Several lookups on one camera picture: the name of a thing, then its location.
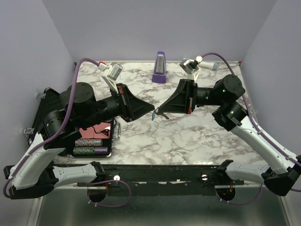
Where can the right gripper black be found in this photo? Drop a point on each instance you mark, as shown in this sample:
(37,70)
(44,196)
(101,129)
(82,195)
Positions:
(183,100)

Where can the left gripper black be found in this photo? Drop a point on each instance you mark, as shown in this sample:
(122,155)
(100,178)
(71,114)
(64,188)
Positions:
(131,107)

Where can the blue key tag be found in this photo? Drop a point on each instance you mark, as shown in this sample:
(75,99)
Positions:
(153,115)

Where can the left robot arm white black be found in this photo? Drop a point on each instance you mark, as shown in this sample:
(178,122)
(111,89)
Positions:
(36,175)

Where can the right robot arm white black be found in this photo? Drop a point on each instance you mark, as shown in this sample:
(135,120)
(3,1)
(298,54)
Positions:
(282,168)

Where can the purple metronome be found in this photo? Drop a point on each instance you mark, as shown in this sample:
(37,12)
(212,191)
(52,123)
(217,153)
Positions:
(159,74)

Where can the white microphone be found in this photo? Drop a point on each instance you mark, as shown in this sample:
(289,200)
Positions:
(207,64)

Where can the black poker chip case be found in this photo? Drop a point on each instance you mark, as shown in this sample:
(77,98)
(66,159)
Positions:
(48,120)

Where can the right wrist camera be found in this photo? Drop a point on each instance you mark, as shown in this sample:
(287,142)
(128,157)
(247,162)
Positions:
(192,74)

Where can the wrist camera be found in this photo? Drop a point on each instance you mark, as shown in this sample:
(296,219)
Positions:
(192,74)
(110,73)

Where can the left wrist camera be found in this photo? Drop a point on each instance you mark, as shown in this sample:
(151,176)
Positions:
(110,73)

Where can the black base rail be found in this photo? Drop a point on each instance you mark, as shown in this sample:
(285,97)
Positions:
(163,180)

